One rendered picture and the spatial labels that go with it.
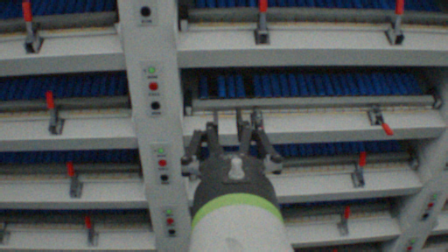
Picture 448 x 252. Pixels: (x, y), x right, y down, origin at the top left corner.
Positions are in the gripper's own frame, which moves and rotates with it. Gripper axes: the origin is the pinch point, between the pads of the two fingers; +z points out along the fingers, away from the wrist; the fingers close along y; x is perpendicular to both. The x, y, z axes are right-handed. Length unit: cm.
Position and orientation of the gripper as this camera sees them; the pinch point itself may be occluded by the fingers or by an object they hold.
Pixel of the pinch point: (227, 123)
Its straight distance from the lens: 59.8
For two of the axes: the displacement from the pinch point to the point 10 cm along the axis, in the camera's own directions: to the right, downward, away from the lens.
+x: 0.0, 9.1, 4.1
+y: -10.0, 0.1, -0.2
